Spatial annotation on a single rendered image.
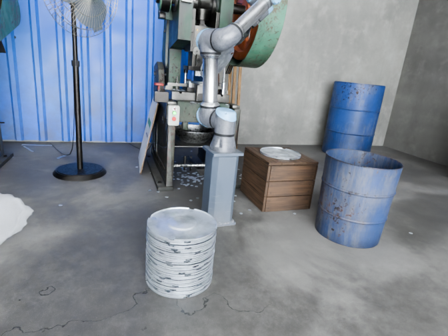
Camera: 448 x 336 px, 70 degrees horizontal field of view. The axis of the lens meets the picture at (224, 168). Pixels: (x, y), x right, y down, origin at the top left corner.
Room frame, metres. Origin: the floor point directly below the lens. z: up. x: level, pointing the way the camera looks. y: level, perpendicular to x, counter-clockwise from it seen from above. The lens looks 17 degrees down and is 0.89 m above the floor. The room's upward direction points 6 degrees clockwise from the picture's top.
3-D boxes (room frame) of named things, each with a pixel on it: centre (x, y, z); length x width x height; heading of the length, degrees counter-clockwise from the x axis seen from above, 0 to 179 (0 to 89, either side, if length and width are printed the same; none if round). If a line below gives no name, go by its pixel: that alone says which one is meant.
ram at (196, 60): (2.52, 0.26, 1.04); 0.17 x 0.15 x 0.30; 21
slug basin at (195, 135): (2.56, 0.27, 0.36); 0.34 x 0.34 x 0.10
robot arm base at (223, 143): (1.78, 0.02, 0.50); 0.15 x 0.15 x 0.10
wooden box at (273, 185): (2.21, -0.39, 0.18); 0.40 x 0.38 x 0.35; 21
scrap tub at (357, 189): (1.79, -0.79, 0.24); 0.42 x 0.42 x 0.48
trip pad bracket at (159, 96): (2.23, 0.48, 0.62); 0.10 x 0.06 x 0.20; 111
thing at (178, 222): (1.20, 0.15, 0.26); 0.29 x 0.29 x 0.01
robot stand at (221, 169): (1.78, 0.02, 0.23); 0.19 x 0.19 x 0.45; 25
